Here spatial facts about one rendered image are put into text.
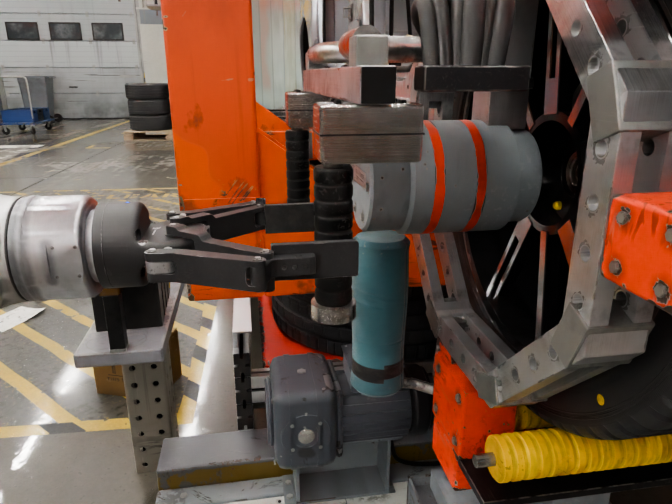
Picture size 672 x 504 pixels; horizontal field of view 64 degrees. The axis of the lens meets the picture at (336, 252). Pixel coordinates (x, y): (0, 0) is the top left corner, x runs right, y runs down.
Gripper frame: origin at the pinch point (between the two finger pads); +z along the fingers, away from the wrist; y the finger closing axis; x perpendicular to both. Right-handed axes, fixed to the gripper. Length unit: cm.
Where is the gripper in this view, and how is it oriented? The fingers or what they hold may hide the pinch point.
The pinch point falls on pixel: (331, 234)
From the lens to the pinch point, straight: 50.1
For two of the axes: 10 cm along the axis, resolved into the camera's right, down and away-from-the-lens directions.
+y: 1.6, 3.1, -9.4
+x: 0.0, -9.5, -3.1
